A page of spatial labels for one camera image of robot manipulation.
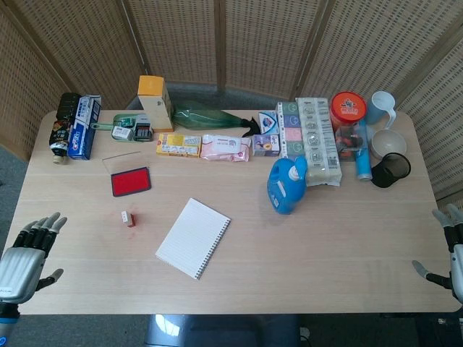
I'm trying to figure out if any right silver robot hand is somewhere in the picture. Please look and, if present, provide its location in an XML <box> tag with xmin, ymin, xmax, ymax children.
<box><xmin>412</xmin><ymin>203</ymin><xmax>463</xmax><ymax>304</ymax></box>

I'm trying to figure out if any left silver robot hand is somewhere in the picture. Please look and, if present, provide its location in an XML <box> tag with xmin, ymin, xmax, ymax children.
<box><xmin>0</xmin><ymin>212</ymin><xmax>68</xmax><ymax>304</ymax></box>

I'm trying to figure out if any dark glossy robot base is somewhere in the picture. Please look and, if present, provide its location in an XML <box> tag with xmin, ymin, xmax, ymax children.
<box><xmin>144</xmin><ymin>314</ymin><xmax>302</xmax><ymax>347</ymax></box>

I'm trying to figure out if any white spiral notebook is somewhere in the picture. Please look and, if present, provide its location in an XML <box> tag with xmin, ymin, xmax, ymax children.
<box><xmin>155</xmin><ymin>197</ymin><xmax>232</xmax><ymax>281</ymax></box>

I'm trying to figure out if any black mesh pen cup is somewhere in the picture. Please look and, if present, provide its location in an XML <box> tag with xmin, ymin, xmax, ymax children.
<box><xmin>371</xmin><ymin>152</ymin><xmax>412</xmax><ymax>189</ymax></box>

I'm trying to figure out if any beige bowl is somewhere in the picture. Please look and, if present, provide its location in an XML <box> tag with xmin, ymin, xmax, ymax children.
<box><xmin>371</xmin><ymin>129</ymin><xmax>407</xmax><ymax>160</ymax></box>

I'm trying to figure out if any blue cylinder tube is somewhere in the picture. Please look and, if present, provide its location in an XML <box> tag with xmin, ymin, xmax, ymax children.
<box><xmin>354</xmin><ymin>121</ymin><xmax>374</xmax><ymax>181</ymax></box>

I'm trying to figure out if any red ink pad clear lid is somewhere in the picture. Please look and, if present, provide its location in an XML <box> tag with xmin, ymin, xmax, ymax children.
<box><xmin>102</xmin><ymin>150</ymin><xmax>153</xmax><ymax>198</ymax></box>

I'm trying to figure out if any dark tea bottle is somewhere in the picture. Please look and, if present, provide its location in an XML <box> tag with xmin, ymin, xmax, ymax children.
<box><xmin>48</xmin><ymin>92</ymin><xmax>82</xmax><ymax>165</ymax></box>

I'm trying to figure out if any blue toothpaste box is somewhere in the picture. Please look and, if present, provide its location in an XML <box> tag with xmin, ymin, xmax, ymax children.
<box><xmin>67</xmin><ymin>94</ymin><xmax>103</xmax><ymax>160</ymax></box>

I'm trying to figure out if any clear plastic snack box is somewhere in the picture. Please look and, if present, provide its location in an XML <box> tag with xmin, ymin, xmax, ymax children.
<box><xmin>334</xmin><ymin>121</ymin><xmax>367</xmax><ymax>162</ymax></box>

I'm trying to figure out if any light blue mug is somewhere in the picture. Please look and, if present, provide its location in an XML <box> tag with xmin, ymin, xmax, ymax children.
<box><xmin>365</xmin><ymin>90</ymin><xmax>398</xmax><ymax>130</ymax></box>

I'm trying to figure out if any long white plastic pack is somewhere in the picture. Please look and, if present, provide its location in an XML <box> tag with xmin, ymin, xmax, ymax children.
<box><xmin>295</xmin><ymin>96</ymin><xmax>343</xmax><ymax>187</ymax></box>

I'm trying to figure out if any orange lid snack jar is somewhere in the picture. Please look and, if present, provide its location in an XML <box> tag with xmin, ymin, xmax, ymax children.
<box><xmin>328</xmin><ymin>90</ymin><xmax>368</xmax><ymax>135</ymax></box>

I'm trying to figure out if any blue detergent pump bottle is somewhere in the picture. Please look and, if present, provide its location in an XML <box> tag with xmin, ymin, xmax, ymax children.
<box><xmin>266</xmin><ymin>155</ymin><xmax>309</xmax><ymax>215</ymax></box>

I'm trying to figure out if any flat yellow box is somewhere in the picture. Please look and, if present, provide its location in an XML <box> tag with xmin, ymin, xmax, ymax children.
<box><xmin>156</xmin><ymin>132</ymin><xmax>203</xmax><ymax>158</ymax></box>

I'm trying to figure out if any pastel tissue pack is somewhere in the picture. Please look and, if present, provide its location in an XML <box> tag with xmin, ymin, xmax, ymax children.
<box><xmin>276</xmin><ymin>101</ymin><xmax>307</xmax><ymax>159</ymax></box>

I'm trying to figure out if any tall cream yellow box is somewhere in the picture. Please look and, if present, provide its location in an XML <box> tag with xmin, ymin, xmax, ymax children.
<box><xmin>137</xmin><ymin>74</ymin><xmax>175</xmax><ymax>133</ymax></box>

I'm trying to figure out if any small purple box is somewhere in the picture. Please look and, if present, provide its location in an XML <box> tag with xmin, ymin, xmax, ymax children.
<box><xmin>252</xmin><ymin>134</ymin><xmax>281</xmax><ymax>158</ymax></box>

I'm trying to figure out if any white blue soap box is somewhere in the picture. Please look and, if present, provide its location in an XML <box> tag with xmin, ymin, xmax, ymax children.
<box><xmin>258</xmin><ymin>110</ymin><xmax>279</xmax><ymax>135</ymax></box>

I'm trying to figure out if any green plastic spray bottle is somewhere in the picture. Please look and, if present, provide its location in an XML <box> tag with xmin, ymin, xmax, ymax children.
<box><xmin>172</xmin><ymin>100</ymin><xmax>262</xmax><ymax>137</ymax></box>

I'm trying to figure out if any pink wet wipes pack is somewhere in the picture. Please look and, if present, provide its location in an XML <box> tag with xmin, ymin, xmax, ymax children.
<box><xmin>200</xmin><ymin>134</ymin><xmax>252</xmax><ymax>163</ymax></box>

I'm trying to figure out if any woven wooden folding screen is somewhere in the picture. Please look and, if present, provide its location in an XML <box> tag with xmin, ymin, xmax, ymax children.
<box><xmin>0</xmin><ymin>0</ymin><xmax>463</xmax><ymax>200</ymax></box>

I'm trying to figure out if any green handled plastic tray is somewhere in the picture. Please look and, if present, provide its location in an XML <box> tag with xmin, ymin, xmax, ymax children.
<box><xmin>90</xmin><ymin>113</ymin><xmax>146</xmax><ymax>142</ymax></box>

